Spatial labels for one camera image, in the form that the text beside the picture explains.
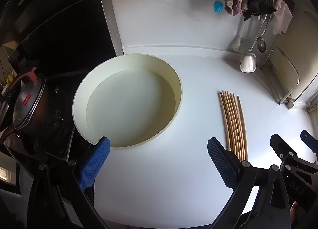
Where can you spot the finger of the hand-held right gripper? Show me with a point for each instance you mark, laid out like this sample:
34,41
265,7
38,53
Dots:
279,144
309,139

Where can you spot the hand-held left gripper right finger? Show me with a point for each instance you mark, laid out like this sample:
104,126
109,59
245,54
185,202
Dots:
221,162

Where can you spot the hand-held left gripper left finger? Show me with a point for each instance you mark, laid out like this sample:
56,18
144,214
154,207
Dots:
95,162

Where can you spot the bundle of wooden chopsticks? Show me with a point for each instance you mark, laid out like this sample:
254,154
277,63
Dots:
233,129

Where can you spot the cream round basin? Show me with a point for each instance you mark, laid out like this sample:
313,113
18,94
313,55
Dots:
129,105

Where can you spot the person's right hand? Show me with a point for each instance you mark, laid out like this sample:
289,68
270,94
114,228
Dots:
294,210

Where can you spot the black gas stove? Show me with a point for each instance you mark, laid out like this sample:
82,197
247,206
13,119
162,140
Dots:
62,144

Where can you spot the dark red cooking pot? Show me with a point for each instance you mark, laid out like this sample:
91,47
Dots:
53,112

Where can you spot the hanging metal ladle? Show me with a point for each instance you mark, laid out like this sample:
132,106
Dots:
248,62

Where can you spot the group of condiment bottles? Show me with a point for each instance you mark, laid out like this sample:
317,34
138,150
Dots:
10,78

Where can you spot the pale pink cloth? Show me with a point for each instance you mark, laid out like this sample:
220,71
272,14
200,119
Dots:
282,15

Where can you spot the black glass range hood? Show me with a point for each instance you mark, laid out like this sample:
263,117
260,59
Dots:
62,28

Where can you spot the black cloth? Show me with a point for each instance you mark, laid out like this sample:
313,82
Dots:
258,5

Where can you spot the blue silicone brush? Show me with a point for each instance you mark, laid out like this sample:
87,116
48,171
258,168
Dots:
218,7

